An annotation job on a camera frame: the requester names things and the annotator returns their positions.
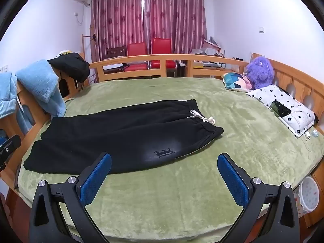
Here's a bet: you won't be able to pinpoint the red chair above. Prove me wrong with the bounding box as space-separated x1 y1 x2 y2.
124 42 148 71
151 38 177 70

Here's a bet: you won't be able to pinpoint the maroon striped curtains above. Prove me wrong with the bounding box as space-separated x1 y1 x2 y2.
90 0 207 62

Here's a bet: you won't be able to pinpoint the purple plush toy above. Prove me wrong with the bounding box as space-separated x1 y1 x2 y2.
246 56 275 89

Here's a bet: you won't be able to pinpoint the wooden bed frame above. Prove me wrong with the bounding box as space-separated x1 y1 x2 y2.
1 54 323 189

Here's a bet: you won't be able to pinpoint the geometric pattern pillow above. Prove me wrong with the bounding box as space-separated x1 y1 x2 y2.
222 72 254 92

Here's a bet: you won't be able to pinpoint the right red chair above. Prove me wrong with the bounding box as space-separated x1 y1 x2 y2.
151 38 177 70

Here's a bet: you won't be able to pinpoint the white floral pillow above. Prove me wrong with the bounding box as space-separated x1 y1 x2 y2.
247 84 316 138

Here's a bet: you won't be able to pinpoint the light blue fleece blanket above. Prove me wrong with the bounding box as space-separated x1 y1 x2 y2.
16 59 66 117

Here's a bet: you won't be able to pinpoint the left red chair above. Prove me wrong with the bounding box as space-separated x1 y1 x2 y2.
124 42 148 71

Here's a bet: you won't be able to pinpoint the white charging cable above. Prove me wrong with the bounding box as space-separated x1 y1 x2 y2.
290 108 317 155

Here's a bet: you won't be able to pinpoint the black pants with white stripe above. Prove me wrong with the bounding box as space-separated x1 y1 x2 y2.
24 99 224 175

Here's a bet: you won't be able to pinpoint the black garment on bedpost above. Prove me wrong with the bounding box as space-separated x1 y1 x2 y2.
48 53 90 83

